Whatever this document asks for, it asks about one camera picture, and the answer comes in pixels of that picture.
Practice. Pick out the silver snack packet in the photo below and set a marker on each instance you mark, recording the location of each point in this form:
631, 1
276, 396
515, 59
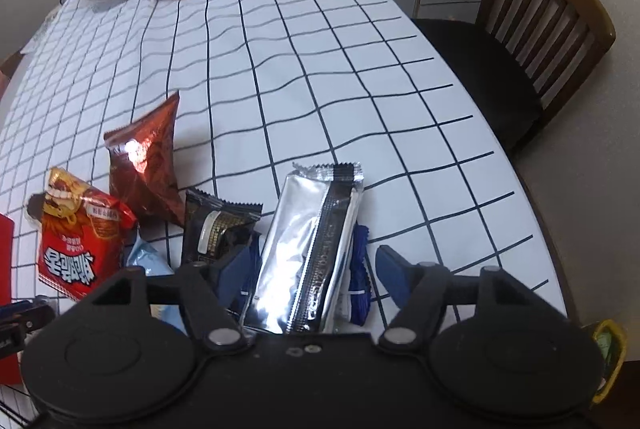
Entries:
295, 234

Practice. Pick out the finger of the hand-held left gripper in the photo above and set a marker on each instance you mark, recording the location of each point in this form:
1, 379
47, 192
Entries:
35, 311
11, 340

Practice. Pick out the black and gold snack packet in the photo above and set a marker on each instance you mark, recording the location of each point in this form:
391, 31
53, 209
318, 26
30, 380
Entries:
215, 229

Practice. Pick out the dark blue snack packet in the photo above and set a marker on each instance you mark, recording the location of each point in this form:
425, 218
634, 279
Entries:
359, 279

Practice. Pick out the red snack bag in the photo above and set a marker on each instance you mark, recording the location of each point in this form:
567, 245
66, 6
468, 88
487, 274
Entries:
75, 249

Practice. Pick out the brown foil snack bag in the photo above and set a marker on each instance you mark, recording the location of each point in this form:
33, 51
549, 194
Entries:
145, 169

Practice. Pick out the white checkered tablecloth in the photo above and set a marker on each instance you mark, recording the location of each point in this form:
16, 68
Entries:
300, 59

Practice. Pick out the red box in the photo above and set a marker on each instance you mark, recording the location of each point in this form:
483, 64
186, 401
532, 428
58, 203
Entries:
6, 259

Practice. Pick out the yellow green object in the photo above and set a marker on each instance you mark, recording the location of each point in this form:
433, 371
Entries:
610, 344

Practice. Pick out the wooden chair with black seat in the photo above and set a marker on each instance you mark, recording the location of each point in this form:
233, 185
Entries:
475, 69

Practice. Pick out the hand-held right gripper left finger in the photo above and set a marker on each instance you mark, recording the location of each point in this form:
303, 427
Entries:
234, 273

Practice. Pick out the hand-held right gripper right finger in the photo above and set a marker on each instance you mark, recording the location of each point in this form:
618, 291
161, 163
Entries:
394, 273

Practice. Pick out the light blue snack packet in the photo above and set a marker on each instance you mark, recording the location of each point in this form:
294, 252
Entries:
147, 261

